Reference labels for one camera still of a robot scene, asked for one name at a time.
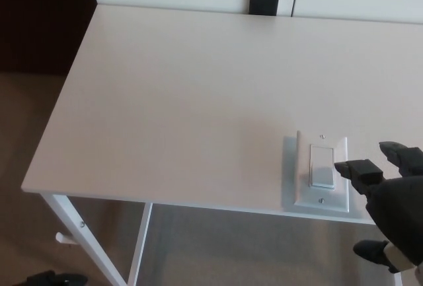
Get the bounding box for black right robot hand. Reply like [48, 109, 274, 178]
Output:
[333, 140, 423, 275]

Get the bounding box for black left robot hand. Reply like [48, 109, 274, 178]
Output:
[19, 269, 89, 286]

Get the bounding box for white rocker light switch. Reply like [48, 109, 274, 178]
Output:
[293, 129, 351, 214]

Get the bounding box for white table leg hook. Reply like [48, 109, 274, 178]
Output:
[55, 231, 79, 245]

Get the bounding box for white table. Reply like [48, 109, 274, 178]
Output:
[20, 3, 423, 286]

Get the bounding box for light grey switch base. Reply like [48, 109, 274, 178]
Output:
[280, 135, 354, 220]

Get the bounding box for black rectangular wall plate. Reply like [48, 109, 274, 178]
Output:
[249, 0, 281, 17]

